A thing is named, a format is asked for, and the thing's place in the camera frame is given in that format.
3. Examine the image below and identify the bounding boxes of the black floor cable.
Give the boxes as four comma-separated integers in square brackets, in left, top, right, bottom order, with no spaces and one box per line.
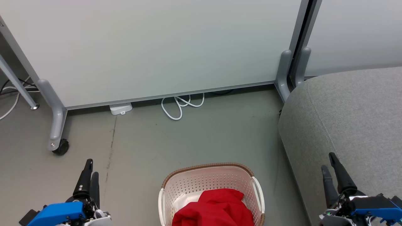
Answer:
[0,78,39,95]

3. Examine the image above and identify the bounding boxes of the grey fabric sofa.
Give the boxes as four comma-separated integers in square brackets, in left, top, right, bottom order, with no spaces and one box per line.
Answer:
[278,67,402,226]

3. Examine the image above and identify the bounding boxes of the white perforated laundry basket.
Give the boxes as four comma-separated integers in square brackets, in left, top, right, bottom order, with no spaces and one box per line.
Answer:
[158,163,265,226]

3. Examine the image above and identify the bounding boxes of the white power adapter box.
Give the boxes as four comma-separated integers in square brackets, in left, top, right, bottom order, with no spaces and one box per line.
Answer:
[109,103,133,116]

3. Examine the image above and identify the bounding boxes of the coiled white cable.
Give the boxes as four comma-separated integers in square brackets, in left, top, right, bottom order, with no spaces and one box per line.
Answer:
[161,93,205,121]

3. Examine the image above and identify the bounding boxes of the grey metal table leg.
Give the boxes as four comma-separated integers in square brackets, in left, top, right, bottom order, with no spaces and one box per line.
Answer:
[0,55,40,110]

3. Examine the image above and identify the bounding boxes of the black caster wheel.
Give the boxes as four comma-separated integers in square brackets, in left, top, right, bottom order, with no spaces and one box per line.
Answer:
[52,139,70,156]

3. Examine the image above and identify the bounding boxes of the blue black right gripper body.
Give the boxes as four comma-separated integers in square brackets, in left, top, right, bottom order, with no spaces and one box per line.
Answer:
[319,192,402,226]

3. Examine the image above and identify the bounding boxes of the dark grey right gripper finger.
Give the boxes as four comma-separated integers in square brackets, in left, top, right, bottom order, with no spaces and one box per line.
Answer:
[329,153,358,196]
[321,165,338,208]

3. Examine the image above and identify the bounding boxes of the large white partition panel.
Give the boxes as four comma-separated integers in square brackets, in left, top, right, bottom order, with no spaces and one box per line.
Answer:
[0,0,310,110]

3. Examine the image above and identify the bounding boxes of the thin white floor cable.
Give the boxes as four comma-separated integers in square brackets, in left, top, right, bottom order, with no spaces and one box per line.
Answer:
[0,77,32,121]

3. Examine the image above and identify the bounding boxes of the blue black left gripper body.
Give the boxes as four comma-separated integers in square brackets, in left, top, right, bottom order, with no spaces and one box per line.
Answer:
[28,195,111,226]

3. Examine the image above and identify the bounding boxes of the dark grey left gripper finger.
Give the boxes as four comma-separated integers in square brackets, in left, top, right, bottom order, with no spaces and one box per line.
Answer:
[73,159,94,199]
[90,172,100,208]

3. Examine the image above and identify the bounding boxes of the grey partition leg with caster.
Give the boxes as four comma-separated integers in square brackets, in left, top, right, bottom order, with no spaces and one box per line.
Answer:
[37,79,68,151]

